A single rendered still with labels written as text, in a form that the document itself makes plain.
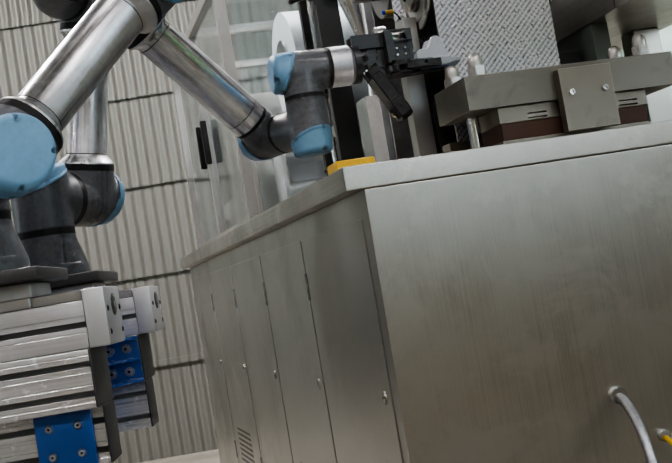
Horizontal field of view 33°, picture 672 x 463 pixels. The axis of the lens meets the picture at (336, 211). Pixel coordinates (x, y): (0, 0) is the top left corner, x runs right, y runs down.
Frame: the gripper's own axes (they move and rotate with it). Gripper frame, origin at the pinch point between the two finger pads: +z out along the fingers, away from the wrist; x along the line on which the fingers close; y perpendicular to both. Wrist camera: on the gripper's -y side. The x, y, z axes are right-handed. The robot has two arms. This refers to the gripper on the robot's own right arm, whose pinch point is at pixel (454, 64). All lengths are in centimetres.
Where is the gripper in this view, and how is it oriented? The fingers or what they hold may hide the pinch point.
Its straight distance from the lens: 220.6
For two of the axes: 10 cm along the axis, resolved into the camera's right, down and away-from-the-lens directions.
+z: 9.6, -1.5, 2.5
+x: -2.3, 1.0, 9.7
